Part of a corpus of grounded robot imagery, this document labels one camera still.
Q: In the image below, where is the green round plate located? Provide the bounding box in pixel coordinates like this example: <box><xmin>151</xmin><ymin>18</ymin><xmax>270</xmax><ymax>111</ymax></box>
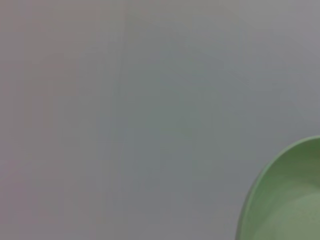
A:
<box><xmin>234</xmin><ymin>135</ymin><xmax>320</xmax><ymax>240</ymax></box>

